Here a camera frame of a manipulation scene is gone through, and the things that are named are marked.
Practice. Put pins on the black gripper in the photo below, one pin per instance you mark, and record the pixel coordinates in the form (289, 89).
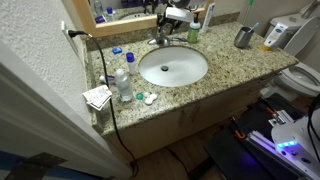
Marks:
(168, 20)

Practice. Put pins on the chrome tap faucet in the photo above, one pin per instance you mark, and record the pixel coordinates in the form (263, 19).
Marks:
(161, 39)

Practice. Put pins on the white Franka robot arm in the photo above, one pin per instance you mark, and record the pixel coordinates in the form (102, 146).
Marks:
(300, 136)

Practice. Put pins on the green soap pump bottle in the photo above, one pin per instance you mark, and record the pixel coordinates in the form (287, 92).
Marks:
(193, 33)

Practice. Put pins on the chrome sink drain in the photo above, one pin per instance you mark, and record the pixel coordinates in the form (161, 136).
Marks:
(164, 68)

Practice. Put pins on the white oval sink basin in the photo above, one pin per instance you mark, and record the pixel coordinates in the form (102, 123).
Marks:
(180, 66)

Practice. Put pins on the white toothpaste tube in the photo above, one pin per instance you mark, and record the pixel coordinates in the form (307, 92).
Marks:
(208, 18)

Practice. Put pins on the small white blue-capped bottle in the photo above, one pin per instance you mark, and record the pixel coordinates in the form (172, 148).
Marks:
(131, 65)

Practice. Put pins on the blue bottle cap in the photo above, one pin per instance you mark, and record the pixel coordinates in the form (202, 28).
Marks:
(117, 50)

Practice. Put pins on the clear plastic water bottle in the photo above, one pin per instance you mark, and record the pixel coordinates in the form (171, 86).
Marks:
(124, 86)

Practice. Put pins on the white contact lens case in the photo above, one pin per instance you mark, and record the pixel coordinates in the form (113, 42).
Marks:
(151, 99)

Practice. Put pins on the green round cap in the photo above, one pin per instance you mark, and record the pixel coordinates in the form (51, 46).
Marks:
(139, 96)

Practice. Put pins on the steel cup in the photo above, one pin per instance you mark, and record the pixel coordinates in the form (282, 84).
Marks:
(243, 38)

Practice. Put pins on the small purple white tube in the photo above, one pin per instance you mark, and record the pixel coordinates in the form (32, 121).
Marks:
(107, 79)

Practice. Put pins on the light blue toothbrush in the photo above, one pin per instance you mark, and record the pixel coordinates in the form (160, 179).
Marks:
(254, 26)

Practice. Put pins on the white paper cards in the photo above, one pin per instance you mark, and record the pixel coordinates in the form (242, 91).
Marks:
(97, 97)

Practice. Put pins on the beige vanity cabinet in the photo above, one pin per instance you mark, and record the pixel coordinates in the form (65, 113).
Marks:
(160, 126)

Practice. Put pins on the wide white orange-capped tube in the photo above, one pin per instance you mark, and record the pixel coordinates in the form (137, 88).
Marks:
(273, 36)

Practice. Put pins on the white toilet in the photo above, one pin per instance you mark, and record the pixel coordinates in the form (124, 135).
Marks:
(300, 76)

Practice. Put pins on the white door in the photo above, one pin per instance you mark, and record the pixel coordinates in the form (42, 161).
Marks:
(40, 126)

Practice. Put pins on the dark metal door hinge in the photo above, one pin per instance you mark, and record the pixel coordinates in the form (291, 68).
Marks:
(33, 165)

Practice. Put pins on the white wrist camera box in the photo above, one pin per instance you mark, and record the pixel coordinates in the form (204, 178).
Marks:
(180, 15)

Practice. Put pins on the white wall outlet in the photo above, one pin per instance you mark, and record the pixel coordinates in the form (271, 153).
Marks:
(68, 36)

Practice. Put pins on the aluminium robot base mount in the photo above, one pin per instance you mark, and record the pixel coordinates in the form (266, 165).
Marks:
(266, 140)

